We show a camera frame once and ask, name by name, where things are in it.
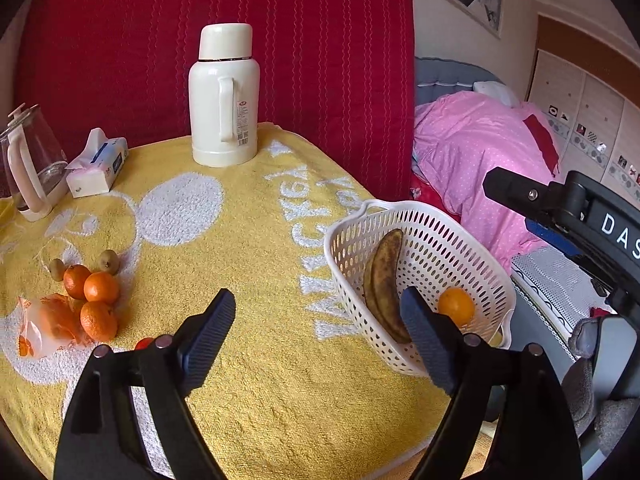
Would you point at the orange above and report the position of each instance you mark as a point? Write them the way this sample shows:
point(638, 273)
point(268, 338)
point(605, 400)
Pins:
point(101, 287)
point(75, 280)
point(456, 306)
point(98, 320)

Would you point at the kiwi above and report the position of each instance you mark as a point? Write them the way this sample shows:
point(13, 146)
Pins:
point(109, 261)
point(57, 269)

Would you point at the white thermos flask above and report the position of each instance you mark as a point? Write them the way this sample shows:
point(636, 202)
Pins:
point(210, 110)

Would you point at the red cloth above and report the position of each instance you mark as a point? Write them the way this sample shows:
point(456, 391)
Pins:
point(542, 140)

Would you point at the white plastic basket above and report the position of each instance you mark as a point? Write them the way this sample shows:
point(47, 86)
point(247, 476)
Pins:
point(440, 240)

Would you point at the yellow printed towel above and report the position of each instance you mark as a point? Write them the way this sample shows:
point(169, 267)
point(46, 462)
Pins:
point(260, 260)

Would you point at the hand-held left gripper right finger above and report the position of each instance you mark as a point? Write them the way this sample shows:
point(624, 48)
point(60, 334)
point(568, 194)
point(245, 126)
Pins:
point(425, 330)

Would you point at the tissue pack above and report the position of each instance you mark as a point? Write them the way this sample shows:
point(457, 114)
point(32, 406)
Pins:
point(95, 165)

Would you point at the grey bedsheet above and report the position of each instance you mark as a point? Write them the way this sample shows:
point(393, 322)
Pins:
point(545, 280)

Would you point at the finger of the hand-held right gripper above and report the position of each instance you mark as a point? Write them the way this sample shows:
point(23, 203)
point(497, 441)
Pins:
point(515, 190)
point(550, 235)

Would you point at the beige wardrobe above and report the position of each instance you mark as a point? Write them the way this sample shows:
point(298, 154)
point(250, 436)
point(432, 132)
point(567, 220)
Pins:
point(590, 105)

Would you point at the orange plastic bag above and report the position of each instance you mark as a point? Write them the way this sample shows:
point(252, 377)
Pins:
point(50, 325)

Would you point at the red quilted blanket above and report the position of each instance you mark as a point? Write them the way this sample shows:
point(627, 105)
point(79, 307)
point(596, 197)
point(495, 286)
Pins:
point(125, 35)

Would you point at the grey headboard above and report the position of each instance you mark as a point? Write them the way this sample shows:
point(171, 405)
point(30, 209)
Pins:
point(440, 72)

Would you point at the person's right hand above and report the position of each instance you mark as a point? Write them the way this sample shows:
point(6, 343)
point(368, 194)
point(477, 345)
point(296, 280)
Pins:
point(580, 390)

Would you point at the pink dotted duvet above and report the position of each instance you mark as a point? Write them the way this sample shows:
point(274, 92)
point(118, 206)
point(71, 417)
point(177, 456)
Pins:
point(475, 160)

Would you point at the small red tomato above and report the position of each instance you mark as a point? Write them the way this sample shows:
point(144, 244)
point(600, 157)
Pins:
point(144, 344)

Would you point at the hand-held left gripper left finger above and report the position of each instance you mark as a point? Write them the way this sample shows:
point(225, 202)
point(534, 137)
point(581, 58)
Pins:
point(210, 340)

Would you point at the brown spotted banana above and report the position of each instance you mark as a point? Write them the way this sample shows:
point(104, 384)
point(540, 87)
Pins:
point(382, 270)

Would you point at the white pillow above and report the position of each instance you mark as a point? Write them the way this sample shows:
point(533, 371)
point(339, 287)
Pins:
point(495, 92)

